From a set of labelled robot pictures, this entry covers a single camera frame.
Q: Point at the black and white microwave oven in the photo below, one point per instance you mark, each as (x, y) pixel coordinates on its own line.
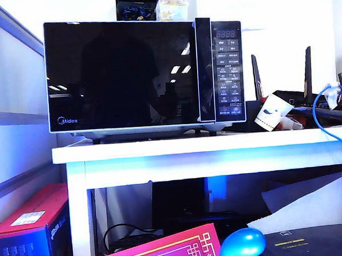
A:
(228, 72)

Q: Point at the white paper cup blue whale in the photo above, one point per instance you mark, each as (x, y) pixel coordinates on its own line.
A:
(270, 111)

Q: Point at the small black square box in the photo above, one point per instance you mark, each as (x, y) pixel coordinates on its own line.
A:
(252, 108)

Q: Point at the black router with antennas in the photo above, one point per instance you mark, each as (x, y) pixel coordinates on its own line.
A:
(299, 95)

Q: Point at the black upright case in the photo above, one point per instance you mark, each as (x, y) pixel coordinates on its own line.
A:
(178, 197)

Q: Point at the black box with yellow label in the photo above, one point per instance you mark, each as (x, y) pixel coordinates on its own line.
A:
(317, 243)

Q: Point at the small red white box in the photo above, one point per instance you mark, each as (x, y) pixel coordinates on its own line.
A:
(292, 123)

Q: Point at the white paper sheet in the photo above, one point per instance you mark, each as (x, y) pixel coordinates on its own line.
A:
(315, 203)

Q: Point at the black blue patterned snack box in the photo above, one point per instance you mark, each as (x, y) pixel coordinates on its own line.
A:
(134, 8)

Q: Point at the flat black device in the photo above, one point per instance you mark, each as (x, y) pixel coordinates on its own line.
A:
(200, 220)

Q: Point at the pale snack box yellow print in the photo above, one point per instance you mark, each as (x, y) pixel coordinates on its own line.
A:
(171, 10)

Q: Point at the red and blue cardboard box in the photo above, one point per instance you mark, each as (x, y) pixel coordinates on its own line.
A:
(23, 230)

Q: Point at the pink gift box gold pattern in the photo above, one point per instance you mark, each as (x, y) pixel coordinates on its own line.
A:
(155, 250)

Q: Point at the white table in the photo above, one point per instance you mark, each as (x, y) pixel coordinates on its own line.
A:
(160, 147)

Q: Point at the black glass microwave door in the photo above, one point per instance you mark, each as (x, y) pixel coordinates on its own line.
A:
(121, 78)

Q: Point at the glossy blue rounded object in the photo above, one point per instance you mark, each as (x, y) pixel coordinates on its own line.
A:
(242, 244)

